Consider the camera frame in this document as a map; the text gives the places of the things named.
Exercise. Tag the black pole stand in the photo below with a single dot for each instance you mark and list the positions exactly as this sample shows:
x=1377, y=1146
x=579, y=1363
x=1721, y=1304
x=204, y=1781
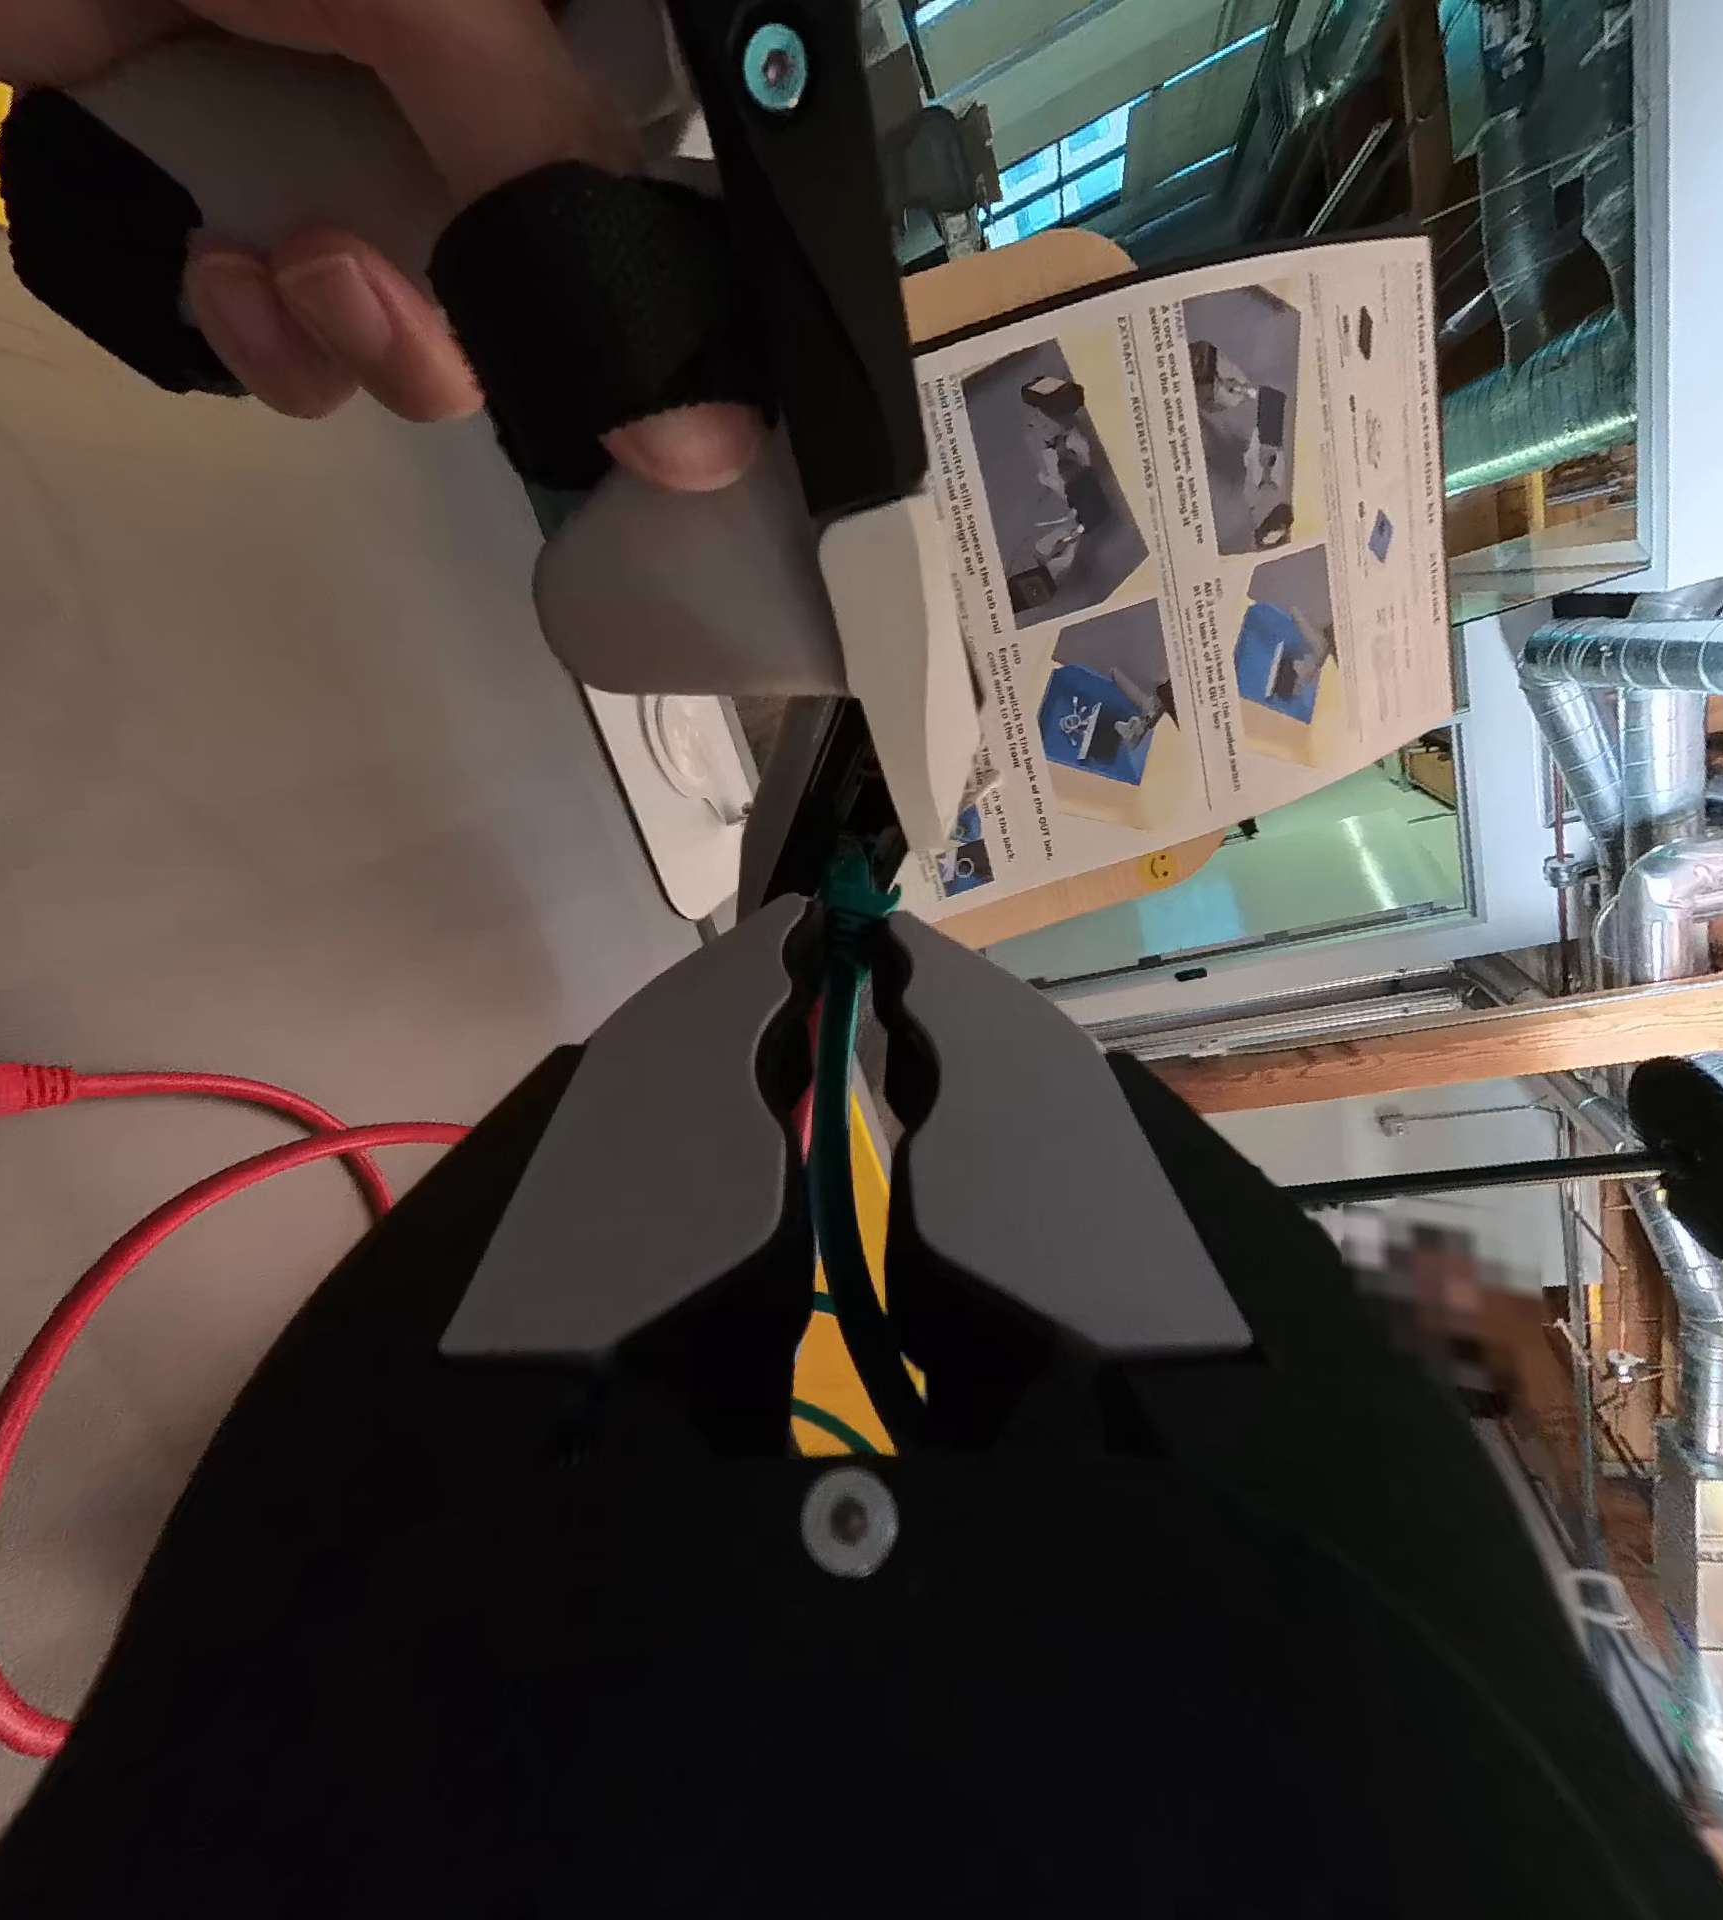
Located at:
x=1709, y=1154

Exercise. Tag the wooden beam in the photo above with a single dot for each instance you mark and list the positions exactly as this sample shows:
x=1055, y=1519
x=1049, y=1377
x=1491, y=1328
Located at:
x=1475, y=1034

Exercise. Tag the silver ventilation ducts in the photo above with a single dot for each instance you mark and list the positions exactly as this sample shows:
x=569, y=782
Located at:
x=1655, y=660

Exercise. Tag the yellow bin with divider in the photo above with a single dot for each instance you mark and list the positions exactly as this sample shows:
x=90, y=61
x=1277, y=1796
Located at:
x=873, y=1154

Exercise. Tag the person's left hand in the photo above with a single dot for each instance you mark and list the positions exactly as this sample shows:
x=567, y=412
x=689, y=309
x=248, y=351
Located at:
x=350, y=322

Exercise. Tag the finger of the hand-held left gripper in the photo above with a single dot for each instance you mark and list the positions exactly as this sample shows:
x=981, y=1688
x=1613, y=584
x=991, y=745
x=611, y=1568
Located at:
x=905, y=645

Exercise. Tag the white stand base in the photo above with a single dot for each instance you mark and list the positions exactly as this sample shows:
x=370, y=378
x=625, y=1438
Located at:
x=681, y=841

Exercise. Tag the printed instruction sheet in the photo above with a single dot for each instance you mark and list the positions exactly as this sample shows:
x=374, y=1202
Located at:
x=1175, y=601

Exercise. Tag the black ethernet switch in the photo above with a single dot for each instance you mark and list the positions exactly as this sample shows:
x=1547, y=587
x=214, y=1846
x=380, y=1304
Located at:
x=837, y=795

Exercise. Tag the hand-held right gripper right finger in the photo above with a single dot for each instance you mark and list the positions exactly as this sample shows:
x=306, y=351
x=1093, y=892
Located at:
x=1071, y=1201

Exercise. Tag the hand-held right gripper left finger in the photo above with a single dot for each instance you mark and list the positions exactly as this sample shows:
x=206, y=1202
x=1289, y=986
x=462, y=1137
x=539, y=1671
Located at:
x=621, y=1201

